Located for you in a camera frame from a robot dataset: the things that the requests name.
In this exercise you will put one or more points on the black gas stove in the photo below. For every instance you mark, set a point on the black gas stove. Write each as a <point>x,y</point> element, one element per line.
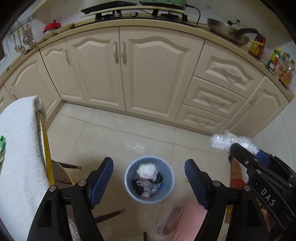
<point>137,12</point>

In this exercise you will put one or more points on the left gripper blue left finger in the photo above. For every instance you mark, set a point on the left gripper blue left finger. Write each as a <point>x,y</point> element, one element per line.
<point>98,181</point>

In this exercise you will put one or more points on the green white wrapper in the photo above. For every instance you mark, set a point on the green white wrapper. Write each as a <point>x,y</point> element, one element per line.
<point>2,148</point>

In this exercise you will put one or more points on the dark soy sauce bottle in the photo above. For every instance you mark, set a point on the dark soy sauce bottle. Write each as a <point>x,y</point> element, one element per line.
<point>257,46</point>

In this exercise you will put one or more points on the blue plastic trash bin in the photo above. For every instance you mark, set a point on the blue plastic trash bin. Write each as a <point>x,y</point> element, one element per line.
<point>149,179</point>

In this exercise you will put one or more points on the pink slipper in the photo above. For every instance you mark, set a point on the pink slipper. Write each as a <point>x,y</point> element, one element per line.
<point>170,224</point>

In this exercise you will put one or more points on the black induction cooktop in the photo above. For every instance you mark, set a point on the black induction cooktop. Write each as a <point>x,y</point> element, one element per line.
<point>108,5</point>

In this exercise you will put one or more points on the green electric cooker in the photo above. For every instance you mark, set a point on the green electric cooker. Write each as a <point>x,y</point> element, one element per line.
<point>176,3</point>

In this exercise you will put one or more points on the clear plastic bag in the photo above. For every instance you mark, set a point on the clear plastic bag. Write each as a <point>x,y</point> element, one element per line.
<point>227,139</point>

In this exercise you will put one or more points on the cardboard box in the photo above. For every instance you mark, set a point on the cardboard box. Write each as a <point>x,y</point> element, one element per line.
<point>238,176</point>

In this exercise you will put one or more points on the steel wok with lid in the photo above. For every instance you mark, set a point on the steel wok with lid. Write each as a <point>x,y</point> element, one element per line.
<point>230,33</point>

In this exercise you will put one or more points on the white towel table cover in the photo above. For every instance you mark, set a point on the white towel table cover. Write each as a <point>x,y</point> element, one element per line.
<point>24,180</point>

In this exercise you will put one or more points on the hanging utensil rack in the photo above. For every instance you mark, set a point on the hanging utensil rack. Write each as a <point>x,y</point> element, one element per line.
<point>22,34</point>

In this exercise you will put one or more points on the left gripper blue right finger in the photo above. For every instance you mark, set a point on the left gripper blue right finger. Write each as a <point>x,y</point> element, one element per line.
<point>193,174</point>

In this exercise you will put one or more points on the red pot lid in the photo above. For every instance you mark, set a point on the red pot lid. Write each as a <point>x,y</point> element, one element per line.
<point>51,26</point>

